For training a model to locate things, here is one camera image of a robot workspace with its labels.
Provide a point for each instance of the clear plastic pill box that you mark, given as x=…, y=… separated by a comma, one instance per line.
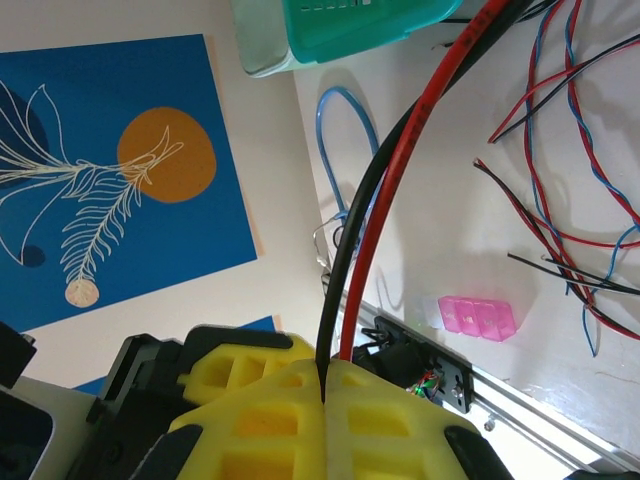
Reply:
x=425, y=312

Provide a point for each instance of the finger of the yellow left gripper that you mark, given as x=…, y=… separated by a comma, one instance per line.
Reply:
x=240, y=360

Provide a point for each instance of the long aluminium frame rail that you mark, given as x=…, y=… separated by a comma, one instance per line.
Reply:
x=550, y=425

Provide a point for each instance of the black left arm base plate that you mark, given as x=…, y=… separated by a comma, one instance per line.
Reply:
x=455, y=380

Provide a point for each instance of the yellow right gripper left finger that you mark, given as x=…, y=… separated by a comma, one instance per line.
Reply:
x=250, y=440

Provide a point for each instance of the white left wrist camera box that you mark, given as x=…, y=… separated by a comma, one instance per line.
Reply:
x=65, y=435

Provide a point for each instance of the teal plastic basket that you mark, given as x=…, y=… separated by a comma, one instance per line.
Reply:
x=350, y=35

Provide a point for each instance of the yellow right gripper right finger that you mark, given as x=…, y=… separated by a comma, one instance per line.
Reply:
x=390, y=440

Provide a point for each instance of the blue stethoscope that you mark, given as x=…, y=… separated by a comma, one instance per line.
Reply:
x=327, y=160

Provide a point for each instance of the pink pill box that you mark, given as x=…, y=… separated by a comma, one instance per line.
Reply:
x=475, y=317

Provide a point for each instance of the pale green lidded container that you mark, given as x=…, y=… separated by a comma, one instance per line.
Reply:
x=260, y=45

